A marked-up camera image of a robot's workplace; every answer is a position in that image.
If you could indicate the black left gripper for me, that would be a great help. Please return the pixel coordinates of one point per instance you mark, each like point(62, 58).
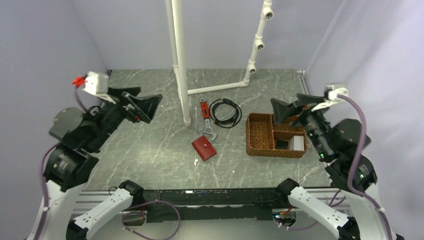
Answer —
point(144, 107)

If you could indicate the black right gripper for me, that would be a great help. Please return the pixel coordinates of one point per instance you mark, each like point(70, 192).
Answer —
point(281, 110)

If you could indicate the red card holder wallet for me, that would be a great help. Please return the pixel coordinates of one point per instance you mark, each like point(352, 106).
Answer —
point(204, 148)

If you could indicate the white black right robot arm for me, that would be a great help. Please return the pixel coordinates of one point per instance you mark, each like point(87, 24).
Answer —
point(341, 147)

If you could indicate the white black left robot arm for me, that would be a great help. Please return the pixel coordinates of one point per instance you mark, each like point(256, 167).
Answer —
point(66, 167)

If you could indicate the white cards stack in basket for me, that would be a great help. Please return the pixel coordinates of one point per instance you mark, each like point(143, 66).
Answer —
point(297, 143)

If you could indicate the black card in basket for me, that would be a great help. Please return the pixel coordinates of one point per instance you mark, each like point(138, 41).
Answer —
point(281, 144)

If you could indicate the brown woven divided basket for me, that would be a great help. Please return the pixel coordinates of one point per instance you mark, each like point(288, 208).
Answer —
point(262, 132)

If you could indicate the red handled adjustable wrench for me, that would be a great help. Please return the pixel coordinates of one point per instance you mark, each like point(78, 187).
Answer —
point(208, 130)

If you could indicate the white PVC pipe frame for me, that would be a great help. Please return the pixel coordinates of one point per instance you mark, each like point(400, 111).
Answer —
point(174, 13)

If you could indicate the aluminium rail frame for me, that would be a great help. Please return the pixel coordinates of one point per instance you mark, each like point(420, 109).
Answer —
point(69, 166)

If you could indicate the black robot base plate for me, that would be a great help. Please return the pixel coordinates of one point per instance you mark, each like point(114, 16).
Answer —
point(260, 204)

